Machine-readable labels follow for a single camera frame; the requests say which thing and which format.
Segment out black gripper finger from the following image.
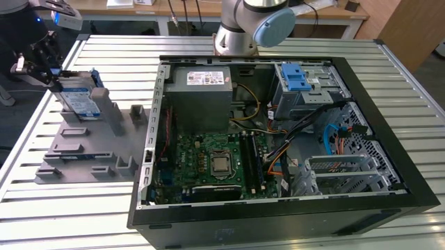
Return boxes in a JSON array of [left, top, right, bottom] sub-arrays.
[[23, 43, 64, 93], [47, 30, 63, 70]]

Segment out hard disk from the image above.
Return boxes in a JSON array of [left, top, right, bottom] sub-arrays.
[[52, 67, 106, 122]]

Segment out blue SATA wire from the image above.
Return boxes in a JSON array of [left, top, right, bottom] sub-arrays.
[[322, 124, 341, 158]]

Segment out grey table foot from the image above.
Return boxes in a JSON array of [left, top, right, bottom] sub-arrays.
[[0, 84, 16, 107]]

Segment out wooden desk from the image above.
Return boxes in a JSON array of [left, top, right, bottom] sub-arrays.
[[75, 0, 370, 40]]

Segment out large white box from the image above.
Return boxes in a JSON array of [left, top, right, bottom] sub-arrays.
[[106, 0, 135, 10]]

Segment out grey parts rack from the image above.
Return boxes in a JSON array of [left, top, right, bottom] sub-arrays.
[[33, 87, 152, 186]]

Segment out green RAM stick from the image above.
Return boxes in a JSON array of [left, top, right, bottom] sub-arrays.
[[52, 154, 114, 160]]

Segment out grey power supply unit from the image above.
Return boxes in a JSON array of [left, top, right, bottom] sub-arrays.
[[163, 65, 234, 135]]

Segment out green motherboard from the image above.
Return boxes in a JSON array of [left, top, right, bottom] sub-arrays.
[[155, 131, 279, 204]]

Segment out silver CPU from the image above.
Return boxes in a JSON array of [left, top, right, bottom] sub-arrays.
[[211, 157, 232, 173]]

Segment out metal socket cover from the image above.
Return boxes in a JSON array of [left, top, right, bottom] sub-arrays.
[[207, 149, 236, 182]]

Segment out black graphics card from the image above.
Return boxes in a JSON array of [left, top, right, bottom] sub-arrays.
[[191, 183, 243, 201]]

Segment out blue drive latch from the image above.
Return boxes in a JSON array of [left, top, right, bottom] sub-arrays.
[[281, 63, 313, 92]]

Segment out grey optical drive cage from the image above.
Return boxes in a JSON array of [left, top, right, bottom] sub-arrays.
[[273, 62, 351, 120]]

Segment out clear plastic bag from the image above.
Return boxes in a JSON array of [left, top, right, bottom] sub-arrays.
[[287, 0, 339, 16]]

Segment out black PC case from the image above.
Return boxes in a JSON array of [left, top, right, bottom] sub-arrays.
[[127, 54, 441, 249]]

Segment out wooden cabinet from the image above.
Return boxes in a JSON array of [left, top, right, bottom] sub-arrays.
[[354, 0, 445, 73]]

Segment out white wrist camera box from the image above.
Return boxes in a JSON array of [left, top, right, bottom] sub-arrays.
[[51, 10, 84, 31]]

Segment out thin red wire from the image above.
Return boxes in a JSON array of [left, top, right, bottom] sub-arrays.
[[154, 106, 174, 167]]

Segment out yellow wire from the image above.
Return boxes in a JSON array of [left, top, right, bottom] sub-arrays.
[[230, 82, 262, 122]]

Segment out black cable bundle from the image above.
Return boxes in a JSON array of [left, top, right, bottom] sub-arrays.
[[278, 101, 349, 197]]

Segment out orange power wire bundle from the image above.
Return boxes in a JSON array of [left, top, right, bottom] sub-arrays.
[[266, 152, 291, 179]]

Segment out orange black disk power wire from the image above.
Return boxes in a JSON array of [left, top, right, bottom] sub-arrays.
[[335, 127, 350, 158]]

